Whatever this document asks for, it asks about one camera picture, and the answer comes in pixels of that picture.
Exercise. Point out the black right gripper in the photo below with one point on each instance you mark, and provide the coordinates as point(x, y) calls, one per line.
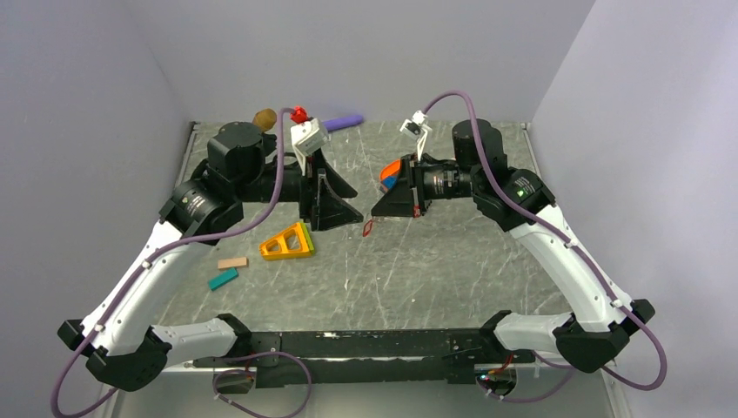
point(399, 200)

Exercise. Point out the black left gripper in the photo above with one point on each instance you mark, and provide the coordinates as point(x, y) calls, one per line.
point(318, 200)

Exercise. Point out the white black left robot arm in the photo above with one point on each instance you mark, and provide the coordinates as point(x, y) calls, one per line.
point(122, 346)

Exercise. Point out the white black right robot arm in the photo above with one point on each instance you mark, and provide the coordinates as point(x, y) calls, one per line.
point(602, 318)

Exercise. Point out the colourful brick block stack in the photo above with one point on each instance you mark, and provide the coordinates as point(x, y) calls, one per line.
point(388, 183)

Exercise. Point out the orange horseshoe toy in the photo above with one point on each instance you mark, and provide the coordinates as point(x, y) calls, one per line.
point(390, 170)

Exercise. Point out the orange triangle toy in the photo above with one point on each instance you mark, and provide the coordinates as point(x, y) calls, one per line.
point(295, 242)

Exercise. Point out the purple cylinder toy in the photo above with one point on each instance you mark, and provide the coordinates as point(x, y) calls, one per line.
point(336, 124)

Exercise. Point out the beige wooden block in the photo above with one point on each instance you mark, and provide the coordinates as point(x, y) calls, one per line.
point(236, 263)

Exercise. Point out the teal wooden block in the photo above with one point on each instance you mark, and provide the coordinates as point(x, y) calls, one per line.
point(222, 279)

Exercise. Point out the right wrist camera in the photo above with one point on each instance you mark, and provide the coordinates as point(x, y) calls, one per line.
point(416, 127)

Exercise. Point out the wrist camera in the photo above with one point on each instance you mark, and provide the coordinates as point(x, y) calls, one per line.
point(416, 127)
point(307, 138)

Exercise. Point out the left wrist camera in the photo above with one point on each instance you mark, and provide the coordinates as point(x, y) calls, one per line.
point(307, 138)

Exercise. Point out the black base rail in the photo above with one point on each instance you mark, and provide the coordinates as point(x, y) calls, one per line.
point(452, 355)

